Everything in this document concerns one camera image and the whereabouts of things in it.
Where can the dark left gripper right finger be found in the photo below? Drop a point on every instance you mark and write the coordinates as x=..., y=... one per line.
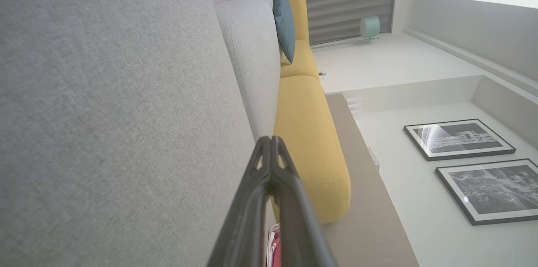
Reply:
x=298, y=225

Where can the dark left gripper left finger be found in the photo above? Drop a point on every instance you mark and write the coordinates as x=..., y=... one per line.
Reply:
x=248, y=216

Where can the red shorts with white trim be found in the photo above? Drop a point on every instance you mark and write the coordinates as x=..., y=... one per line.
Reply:
x=275, y=250

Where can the yellow sofa backrest cushion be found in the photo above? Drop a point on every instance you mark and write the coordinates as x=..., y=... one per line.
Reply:
x=299, y=6
x=311, y=145
x=300, y=63

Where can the grey sofa back cushion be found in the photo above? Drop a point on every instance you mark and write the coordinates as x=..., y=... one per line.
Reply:
x=256, y=69

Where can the large grey sofa seat cushion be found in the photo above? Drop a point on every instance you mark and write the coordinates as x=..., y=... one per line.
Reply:
x=105, y=111

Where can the black framed monochrome picture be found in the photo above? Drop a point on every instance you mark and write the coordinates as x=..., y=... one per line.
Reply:
x=458, y=138
x=496, y=191

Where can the teal throw pillow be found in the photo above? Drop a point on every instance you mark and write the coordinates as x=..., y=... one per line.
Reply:
x=286, y=27

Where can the mint green round lamp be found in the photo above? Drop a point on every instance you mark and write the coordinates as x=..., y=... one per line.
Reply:
x=370, y=27

